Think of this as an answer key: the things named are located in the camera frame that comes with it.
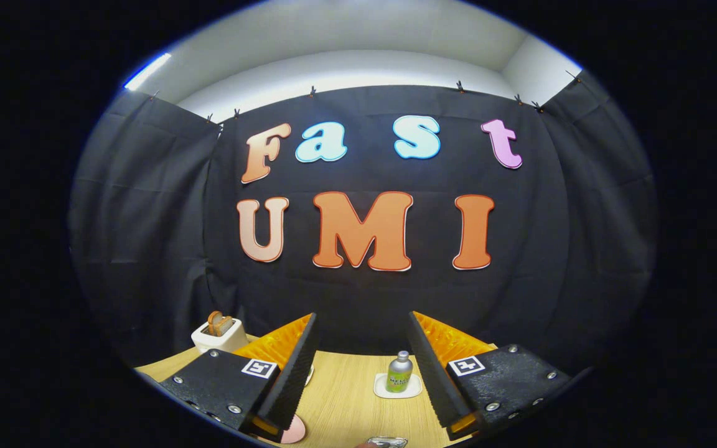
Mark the white square coaster plate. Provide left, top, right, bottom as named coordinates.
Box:
left=373, top=372, right=423, bottom=399

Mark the green soda bottle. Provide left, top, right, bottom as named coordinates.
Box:
left=386, top=350, right=413, bottom=393

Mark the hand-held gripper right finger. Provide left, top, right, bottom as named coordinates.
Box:
left=406, top=310, right=577, bottom=442

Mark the white toaster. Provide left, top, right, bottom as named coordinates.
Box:
left=191, top=311, right=249, bottom=354

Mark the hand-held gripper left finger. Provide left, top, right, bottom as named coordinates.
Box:
left=157, top=312, right=319, bottom=444

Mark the pink round plate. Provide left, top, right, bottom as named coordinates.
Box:
left=281, top=414, right=307, bottom=444

